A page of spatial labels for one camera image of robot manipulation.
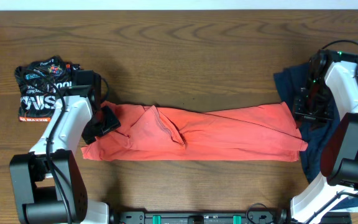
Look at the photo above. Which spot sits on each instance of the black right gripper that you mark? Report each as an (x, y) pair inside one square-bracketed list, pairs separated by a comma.
[(299, 112)]

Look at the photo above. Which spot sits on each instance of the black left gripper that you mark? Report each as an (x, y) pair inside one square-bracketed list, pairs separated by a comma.
[(112, 124)]

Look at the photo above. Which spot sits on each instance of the red printed t-shirt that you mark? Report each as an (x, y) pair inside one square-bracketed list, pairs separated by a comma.
[(150, 133)]

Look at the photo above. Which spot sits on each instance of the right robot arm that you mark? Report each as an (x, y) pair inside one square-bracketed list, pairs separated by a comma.
[(332, 80)]

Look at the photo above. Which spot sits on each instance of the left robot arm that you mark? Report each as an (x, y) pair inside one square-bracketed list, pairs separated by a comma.
[(47, 184)]

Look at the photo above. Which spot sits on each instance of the navy blue shirt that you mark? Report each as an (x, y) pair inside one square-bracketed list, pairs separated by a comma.
[(288, 84)]

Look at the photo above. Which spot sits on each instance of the folded black printed jersey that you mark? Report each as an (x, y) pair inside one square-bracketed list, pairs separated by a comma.
[(37, 84)]

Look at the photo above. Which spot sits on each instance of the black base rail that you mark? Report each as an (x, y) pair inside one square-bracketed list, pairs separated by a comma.
[(253, 216)]

